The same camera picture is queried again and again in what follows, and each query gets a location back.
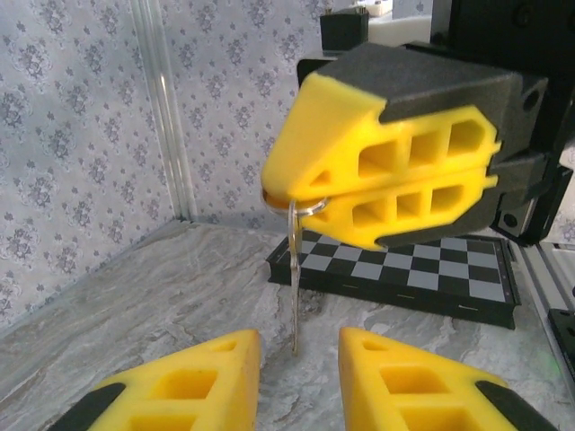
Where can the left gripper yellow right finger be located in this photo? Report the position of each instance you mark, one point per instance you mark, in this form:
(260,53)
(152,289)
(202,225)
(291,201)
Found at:
(404,395)

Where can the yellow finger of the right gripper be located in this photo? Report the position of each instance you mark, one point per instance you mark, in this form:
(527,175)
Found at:
(341,220)
(332,125)

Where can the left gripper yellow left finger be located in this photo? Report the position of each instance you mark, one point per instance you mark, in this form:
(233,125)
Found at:
(188,395)

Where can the silver key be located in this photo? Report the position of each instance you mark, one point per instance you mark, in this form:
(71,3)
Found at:
(294,269)

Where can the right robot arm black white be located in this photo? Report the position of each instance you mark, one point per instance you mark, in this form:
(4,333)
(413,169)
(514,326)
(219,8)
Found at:
(395,24)

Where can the black and white chessboard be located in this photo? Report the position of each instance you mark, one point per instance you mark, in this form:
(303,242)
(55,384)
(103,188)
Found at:
(404,274)

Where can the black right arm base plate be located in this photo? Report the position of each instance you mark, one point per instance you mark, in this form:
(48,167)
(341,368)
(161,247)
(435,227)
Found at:
(563,341)

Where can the long aluminium base rail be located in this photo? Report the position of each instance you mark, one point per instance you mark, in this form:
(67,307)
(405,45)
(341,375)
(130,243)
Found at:
(534,287)

